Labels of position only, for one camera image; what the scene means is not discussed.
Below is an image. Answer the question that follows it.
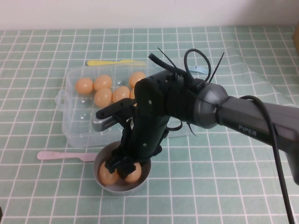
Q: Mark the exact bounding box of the green checkered tablecloth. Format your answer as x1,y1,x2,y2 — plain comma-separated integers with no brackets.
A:
0,25,299,224

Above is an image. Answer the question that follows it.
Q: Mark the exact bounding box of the grey-blue round bowl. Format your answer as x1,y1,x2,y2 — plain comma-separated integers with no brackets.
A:
93,140,152,196

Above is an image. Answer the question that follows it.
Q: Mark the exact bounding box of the pink plastic knife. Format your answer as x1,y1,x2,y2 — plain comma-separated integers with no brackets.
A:
36,150,99,162

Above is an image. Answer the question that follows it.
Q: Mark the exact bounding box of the blue plastic fork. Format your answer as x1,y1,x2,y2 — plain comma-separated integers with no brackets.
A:
188,66,210,75

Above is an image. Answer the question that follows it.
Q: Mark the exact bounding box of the black zip tie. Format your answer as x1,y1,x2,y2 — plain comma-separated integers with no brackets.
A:
208,52,225,83
157,47,185,77
166,121,197,138

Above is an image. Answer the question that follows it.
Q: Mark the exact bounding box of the black camera cable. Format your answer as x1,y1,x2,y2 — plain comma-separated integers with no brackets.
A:
148,53,194,81

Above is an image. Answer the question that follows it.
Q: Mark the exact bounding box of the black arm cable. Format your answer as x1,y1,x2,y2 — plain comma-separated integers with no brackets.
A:
184,48,295,224

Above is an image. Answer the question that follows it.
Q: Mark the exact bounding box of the clear plastic egg box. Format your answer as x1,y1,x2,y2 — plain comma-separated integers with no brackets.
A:
54,61,190,148

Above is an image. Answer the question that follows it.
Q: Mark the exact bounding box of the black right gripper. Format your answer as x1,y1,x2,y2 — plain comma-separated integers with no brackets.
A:
104,116,170,180

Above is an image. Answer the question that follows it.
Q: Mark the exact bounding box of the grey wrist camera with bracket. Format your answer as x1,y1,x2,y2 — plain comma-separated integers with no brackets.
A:
92,97,138,132

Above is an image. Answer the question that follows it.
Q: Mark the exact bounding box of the yellow plastic knife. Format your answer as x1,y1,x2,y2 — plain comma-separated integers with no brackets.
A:
86,60,147,67

